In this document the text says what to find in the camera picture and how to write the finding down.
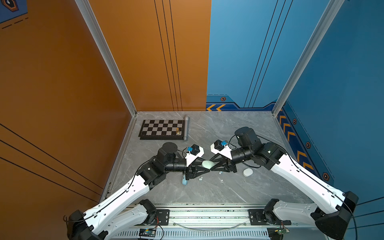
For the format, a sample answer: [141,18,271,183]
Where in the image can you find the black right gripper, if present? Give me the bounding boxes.
[208,147,253,173]

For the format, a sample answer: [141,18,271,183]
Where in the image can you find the mint green charging case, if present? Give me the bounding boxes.
[201,161,216,170]

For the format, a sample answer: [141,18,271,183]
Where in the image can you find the white earbud charging case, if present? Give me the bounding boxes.
[243,168,254,178]

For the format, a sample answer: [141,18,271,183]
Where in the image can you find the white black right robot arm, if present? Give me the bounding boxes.
[211,127,359,240]

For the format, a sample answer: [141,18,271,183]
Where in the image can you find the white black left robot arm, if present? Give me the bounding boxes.
[65,142,214,240]

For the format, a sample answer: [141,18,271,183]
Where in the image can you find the light blue charging case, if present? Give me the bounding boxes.
[182,176,188,186]

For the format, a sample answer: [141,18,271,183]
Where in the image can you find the silver microphone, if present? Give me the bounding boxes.
[183,115,190,142]

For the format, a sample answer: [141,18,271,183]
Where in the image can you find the black white chessboard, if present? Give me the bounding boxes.
[138,120,184,140]

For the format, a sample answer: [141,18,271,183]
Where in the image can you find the green circuit board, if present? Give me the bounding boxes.
[274,229,290,236]
[138,229,157,239]

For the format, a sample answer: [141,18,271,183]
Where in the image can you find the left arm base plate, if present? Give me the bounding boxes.
[146,209,170,226]

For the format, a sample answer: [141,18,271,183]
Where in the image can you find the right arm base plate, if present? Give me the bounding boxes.
[248,209,292,226]

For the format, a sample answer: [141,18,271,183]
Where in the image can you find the aluminium corner post left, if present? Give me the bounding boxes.
[75,0,137,117]

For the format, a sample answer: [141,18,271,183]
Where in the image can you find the aluminium corner post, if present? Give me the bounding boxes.
[75,0,137,117]
[272,0,345,117]

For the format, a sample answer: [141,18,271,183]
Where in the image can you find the aluminium corner post right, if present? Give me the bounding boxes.
[272,0,345,117]

